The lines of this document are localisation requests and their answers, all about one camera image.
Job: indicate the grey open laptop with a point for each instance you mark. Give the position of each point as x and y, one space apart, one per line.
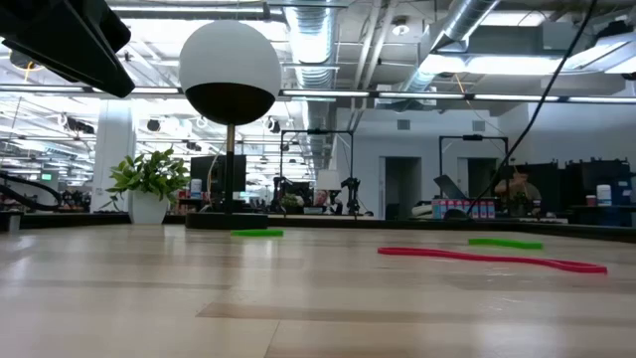
449 188

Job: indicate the green rubber band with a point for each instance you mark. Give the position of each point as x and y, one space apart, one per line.
257 232
505 243

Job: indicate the white globe table lamp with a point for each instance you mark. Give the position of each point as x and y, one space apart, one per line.
229 59

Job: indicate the black partition panel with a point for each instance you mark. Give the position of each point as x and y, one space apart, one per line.
581 179

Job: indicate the colourful box row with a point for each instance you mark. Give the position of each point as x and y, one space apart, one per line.
462 209

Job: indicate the small grey block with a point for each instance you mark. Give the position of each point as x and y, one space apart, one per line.
14 223

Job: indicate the white strip light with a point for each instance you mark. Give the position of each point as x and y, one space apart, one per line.
325 93
514 97
421 95
154 90

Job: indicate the black metal rig frame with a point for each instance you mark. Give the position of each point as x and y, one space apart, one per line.
472 137
318 131

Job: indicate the black curved railing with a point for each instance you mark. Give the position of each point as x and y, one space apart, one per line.
30 185

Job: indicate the red rubber band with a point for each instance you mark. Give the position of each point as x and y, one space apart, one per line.
487 257

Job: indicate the green potted plant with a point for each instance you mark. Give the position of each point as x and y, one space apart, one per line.
149 174

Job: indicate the green exit sign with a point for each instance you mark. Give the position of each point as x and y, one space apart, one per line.
46 176

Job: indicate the silver ventilation duct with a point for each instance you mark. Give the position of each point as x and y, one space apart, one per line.
310 50
462 20

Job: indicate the person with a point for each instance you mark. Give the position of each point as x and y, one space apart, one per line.
322 197
519 189

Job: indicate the white canister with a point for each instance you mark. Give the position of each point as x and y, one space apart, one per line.
604 195

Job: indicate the red cup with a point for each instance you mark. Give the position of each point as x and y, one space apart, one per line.
591 200

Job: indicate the white blue bottle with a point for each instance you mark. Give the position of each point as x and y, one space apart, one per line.
196 189

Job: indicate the black computer monitor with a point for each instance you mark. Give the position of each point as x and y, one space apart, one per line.
208 174

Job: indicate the black background robot arm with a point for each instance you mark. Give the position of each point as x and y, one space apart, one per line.
279 191
352 194

